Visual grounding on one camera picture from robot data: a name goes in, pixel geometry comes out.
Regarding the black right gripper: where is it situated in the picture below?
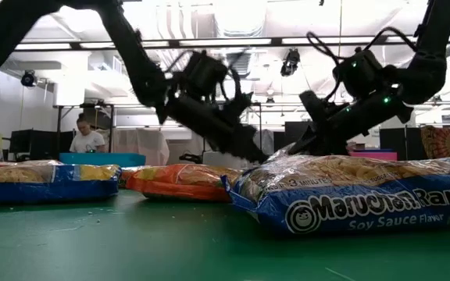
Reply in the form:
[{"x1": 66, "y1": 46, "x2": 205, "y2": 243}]
[{"x1": 287, "y1": 89, "x2": 414, "y2": 156}]

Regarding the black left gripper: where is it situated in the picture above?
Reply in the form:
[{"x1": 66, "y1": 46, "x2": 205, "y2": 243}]
[{"x1": 157, "y1": 91, "x2": 270, "y2": 164}]

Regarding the orange Maruchan ramen pack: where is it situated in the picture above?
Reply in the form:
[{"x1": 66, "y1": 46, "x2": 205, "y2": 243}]
[
  {"x1": 0, "y1": 158, "x2": 64, "y2": 169},
  {"x1": 118, "y1": 165, "x2": 152, "y2": 185},
  {"x1": 125, "y1": 163, "x2": 245, "y2": 203}
]

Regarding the blue Maruchan ramen pack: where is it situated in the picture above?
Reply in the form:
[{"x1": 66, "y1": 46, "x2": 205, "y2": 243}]
[
  {"x1": 221, "y1": 154, "x2": 450, "y2": 237},
  {"x1": 0, "y1": 163, "x2": 123, "y2": 204}
]

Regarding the black computer monitor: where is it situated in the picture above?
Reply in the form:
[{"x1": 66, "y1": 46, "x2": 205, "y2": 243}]
[{"x1": 273, "y1": 121, "x2": 312, "y2": 153}]

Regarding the white plant pot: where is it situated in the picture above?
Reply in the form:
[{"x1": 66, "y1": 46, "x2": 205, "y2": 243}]
[{"x1": 202, "y1": 151, "x2": 249, "y2": 169}]

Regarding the small black desk device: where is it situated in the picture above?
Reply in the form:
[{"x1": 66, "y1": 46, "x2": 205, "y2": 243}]
[{"x1": 177, "y1": 152, "x2": 203, "y2": 165}]

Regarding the red plastic bin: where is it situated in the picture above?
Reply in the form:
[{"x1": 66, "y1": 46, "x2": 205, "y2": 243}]
[{"x1": 348, "y1": 149, "x2": 398, "y2": 162}]

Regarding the black partition panel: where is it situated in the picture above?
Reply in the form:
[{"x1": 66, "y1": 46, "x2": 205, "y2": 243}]
[{"x1": 379, "y1": 126, "x2": 422, "y2": 161}]

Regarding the white cloth cover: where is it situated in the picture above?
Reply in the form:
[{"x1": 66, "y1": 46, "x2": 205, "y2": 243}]
[{"x1": 113, "y1": 128, "x2": 170, "y2": 167}]

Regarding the long ceiling light bar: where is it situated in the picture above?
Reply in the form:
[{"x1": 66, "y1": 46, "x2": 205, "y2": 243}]
[{"x1": 13, "y1": 37, "x2": 450, "y2": 51}]

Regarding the orange patterned cloth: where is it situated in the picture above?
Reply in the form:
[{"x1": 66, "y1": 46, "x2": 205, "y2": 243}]
[{"x1": 420, "y1": 124, "x2": 450, "y2": 160}]

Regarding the blue plastic bin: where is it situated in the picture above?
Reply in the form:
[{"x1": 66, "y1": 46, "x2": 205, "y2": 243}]
[{"x1": 59, "y1": 152, "x2": 147, "y2": 168}]

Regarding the green table mat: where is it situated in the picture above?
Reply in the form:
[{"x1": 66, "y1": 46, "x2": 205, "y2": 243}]
[{"x1": 0, "y1": 189, "x2": 450, "y2": 281}]

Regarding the person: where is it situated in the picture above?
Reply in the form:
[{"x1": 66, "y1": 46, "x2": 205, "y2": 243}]
[{"x1": 69, "y1": 112, "x2": 107, "y2": 154}]

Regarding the black metal rack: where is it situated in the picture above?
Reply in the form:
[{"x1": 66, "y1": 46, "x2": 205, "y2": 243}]
[{"x1": 52, "y1": 103, "x2": 116, "y2": 155}]

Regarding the row of black monitors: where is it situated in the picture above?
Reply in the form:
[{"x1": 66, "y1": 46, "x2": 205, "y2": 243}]
[{"x1": 9, "y1": 129, "x2": 76, "y2": 161}]

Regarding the black ceiling camera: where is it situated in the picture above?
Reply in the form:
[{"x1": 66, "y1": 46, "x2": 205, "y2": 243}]
[
  {"x1": 280, "y1": 48, "x2": 302, "y2": 77},
  {"x1": 20, "y1": 69, "x2": 38, "y2": 87}
]

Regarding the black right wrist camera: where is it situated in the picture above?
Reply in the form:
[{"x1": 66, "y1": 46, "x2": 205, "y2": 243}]
[{"x1": 332, "y1": 48, "x2": 388, "y2": 98}]

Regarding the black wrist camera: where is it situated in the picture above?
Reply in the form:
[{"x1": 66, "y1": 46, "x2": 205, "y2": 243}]
[
  {"x1": 176, "y1": 50, "x2": 230, "y2": 98},
  {"x1": 332, "y1": 48, "x2": 388, "y2": 98}
]

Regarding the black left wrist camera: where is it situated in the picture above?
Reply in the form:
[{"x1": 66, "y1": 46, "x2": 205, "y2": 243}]
[{"x1": 176, "y1": 50, "x2": 230, "y2": 98}]

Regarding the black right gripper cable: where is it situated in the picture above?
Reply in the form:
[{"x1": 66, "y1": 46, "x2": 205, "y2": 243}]
[{"x1": 305, "y1": 26, "x2": 420, "y2": 64}]

